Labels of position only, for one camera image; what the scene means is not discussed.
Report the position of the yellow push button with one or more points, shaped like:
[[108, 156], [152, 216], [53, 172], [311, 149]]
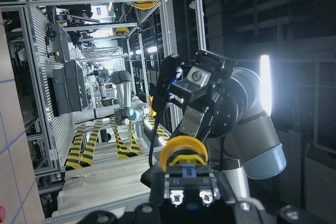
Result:
[[189, 181]]

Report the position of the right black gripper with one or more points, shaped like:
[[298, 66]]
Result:
[[212, 104]]

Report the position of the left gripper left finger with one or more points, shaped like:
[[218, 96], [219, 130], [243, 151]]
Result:
[[158, 182]]

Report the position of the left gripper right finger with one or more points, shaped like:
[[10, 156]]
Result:
[[227, 195]]

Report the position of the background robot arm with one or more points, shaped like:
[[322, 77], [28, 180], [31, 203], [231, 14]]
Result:
[[131, 108]]

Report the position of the red push button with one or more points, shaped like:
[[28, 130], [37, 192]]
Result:
[[2, 214]]

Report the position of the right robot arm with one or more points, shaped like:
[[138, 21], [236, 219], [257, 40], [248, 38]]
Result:
[[252, 149]]

